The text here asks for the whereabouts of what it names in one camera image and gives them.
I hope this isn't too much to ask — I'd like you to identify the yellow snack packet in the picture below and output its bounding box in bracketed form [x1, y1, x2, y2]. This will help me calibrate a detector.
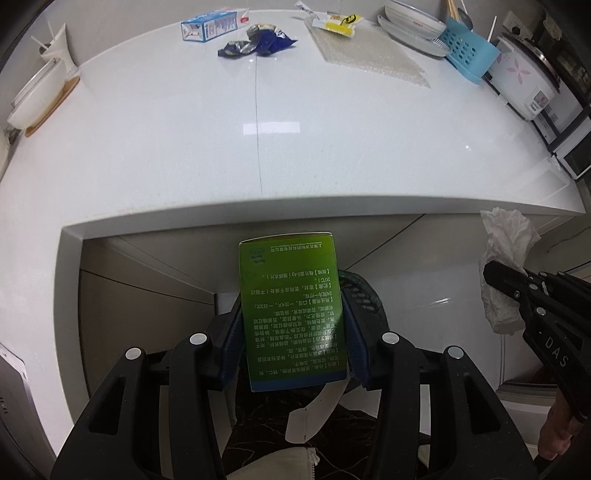
[311, 13, 363, 37]

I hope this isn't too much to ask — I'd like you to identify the green medicine box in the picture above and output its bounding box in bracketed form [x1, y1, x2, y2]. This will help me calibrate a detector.
[238, 232, 348, 444]

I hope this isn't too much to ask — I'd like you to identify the white paper cup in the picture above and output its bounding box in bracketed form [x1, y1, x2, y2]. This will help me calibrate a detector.
[32, 24, 77, 77]

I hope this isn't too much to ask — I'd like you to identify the person's right hand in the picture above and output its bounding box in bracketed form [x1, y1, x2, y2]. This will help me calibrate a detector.
[538, 397, 575, 460]

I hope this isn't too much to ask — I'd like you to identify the bubble wrap sheet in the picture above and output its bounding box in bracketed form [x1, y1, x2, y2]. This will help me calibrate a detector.
[305, 16, 430, 88]

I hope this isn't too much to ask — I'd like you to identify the round wooden coaster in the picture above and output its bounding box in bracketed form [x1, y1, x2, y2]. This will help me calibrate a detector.
[24, 76, 81, 138]

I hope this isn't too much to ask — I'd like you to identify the crumpled blue snack wrapper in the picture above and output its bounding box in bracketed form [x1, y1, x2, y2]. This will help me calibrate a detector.
[218, 24, 298, 58]

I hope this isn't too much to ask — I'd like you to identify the blue milk carton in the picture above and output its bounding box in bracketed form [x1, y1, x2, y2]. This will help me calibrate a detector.
[181, 10, 250, 43]

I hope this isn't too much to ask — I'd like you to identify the dark framed box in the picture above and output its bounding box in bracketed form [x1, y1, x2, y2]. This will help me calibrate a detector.
[531, 92, 585, 148]

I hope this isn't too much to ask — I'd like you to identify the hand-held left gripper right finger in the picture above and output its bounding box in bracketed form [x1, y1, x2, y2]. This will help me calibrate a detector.
[344, 302, 539, 480]

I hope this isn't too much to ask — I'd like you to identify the silver appliance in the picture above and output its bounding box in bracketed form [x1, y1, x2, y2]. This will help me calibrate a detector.
[0, 344, 52, 480]

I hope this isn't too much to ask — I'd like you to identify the blue utensil holder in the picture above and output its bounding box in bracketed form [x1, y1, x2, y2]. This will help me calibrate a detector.
[438, 17, 502, 85]

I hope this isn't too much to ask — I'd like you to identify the wall socket with plug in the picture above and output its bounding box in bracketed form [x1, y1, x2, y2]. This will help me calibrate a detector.
[501, 11, 525, 36]

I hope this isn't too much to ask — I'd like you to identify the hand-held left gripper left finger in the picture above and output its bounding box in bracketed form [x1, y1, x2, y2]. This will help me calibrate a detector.
[50, 302, 245, 480]

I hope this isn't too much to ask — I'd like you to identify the blue patterned bowl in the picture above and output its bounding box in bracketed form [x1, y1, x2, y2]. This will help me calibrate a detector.
[384, 0, 443, 29]

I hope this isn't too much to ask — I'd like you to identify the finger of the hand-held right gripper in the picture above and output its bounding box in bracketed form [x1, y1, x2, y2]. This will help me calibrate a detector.
[483, 261, 539, 308]
[526, 271, 591, 301]

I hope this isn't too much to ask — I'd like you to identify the white bowl dark rim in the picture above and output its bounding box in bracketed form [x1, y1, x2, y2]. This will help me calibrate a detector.
[9, 58, 77, 116]
[7, 92, 70, 130]

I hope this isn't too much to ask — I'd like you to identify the white microwave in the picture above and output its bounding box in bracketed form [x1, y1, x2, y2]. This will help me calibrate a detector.
[551, 117, 591, 181]

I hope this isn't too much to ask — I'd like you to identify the white plate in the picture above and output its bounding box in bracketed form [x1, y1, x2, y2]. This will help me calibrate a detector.
[378, 15, 451, 58]

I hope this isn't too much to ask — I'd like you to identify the white rice cooker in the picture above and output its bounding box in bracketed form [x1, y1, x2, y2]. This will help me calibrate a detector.
[482, 33, 561, 121]

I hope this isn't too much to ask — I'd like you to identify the white tissue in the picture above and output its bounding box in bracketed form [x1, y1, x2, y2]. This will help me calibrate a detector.
[480, 208, 542, 333]

